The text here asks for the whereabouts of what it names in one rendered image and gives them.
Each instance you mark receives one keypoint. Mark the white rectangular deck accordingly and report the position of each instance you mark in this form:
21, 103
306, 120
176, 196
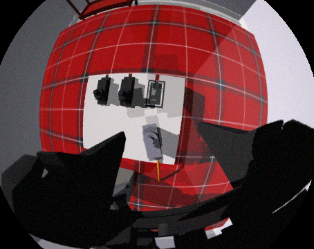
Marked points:
117, 103

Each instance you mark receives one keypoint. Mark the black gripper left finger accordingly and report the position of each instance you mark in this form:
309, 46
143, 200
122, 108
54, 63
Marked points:
94, 170

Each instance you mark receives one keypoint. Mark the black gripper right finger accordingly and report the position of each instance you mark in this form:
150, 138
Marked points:
237, 150

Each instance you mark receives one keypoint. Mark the grey micro servo with orange cable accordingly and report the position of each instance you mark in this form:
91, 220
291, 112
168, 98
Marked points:
151, 140

